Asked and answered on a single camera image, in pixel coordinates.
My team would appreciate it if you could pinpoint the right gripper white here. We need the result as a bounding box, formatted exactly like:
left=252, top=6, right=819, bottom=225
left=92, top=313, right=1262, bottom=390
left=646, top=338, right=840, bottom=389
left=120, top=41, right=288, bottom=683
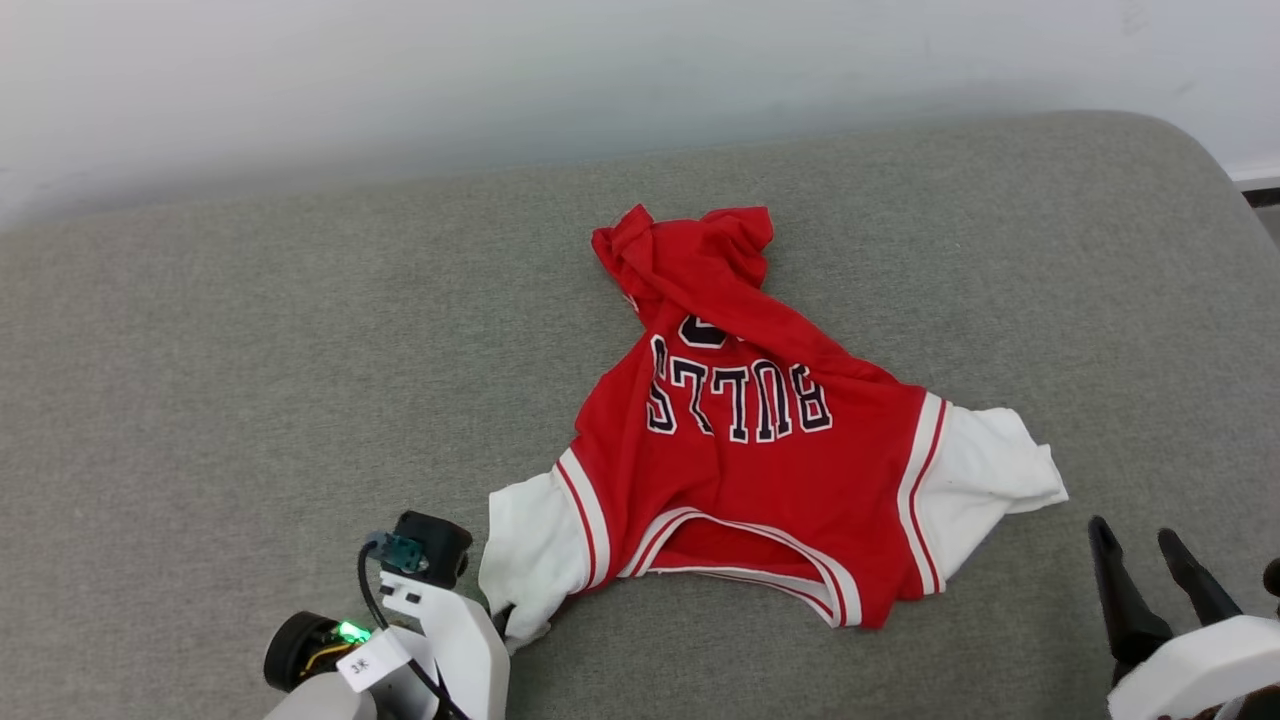
left=1088, top=515, right=1280, bottom=720

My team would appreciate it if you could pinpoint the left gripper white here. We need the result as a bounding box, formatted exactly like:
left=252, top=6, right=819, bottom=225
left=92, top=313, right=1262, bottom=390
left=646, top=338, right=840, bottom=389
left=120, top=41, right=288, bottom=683
left=379, top=570, right=517, bottom=720

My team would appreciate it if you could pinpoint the red white basketball jersey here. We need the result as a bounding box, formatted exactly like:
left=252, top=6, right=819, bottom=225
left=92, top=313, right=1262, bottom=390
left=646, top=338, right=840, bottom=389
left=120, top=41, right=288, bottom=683
left=478, top=204, right=1070, bottom=657

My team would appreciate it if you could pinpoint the grey fabric sofa cushion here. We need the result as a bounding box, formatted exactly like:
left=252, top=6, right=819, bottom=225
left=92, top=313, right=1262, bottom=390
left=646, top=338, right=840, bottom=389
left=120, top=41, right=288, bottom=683
left=0, top=110, right=1280, bottom=720

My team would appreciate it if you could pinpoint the teal cable connector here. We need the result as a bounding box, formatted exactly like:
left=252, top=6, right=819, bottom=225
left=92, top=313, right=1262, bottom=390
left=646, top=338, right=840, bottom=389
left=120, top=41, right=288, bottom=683
left=378, top=533, right=430, bottom=573

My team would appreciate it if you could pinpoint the thin black cable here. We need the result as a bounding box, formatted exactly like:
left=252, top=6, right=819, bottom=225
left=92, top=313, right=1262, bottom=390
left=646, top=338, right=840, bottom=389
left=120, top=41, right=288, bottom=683
left=356, top=538, right=471, bottom=720

